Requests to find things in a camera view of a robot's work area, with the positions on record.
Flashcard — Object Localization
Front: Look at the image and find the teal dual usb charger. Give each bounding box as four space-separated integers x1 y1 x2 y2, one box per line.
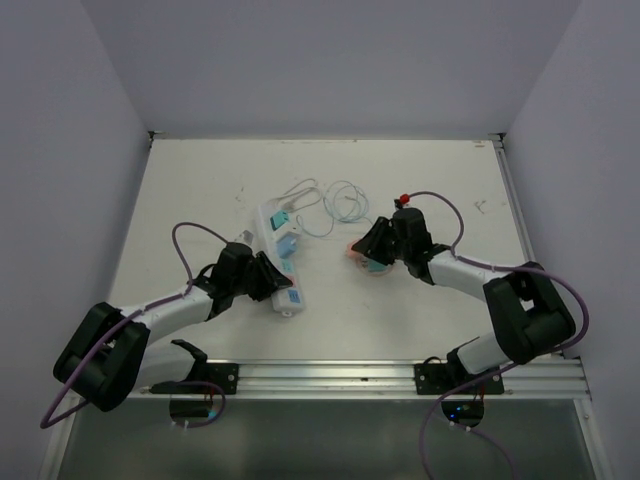
269 210 290 231

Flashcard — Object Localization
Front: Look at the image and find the white power strip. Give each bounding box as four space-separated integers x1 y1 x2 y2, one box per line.
254 200 306 317

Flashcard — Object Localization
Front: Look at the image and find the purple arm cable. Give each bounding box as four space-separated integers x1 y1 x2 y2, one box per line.
399 189 591 480
39 222 236 429

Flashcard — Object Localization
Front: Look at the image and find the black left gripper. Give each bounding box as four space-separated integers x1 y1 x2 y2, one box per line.
231 250 290 301

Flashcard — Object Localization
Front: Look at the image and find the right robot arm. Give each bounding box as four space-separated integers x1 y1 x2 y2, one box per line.
352 208 576 393

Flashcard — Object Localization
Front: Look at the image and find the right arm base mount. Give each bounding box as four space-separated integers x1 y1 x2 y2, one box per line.
413 355 505 429

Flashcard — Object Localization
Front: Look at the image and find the light blue charger plug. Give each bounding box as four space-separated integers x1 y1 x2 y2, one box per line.
276 235 297 259

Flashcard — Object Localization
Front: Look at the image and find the white power strip cord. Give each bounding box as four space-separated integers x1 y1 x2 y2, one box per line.
269 177 323 211

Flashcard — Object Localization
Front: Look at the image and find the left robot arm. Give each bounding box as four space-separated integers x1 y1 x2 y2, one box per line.
53 242 293 412

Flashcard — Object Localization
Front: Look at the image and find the orange charger plug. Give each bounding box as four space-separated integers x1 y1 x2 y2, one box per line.
346 241 364 261

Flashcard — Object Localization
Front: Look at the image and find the aluminium table rail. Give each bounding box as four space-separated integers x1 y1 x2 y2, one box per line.
124 357 591 401

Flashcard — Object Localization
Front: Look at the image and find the right side aluminium rail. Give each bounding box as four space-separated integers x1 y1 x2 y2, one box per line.
489 133 536 261

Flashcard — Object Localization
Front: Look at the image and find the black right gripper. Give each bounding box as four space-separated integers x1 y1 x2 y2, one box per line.
353 217 410 266

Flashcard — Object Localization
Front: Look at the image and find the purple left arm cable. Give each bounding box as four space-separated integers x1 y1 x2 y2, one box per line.
39 222 236 429

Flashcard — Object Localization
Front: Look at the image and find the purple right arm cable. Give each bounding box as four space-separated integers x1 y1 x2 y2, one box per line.
399 189 591 480

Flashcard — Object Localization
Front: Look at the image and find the mint green charger plug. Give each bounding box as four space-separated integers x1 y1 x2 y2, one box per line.
363 259 394 277

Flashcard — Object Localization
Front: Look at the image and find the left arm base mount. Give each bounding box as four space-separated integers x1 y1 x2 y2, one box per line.
143 339 239 430

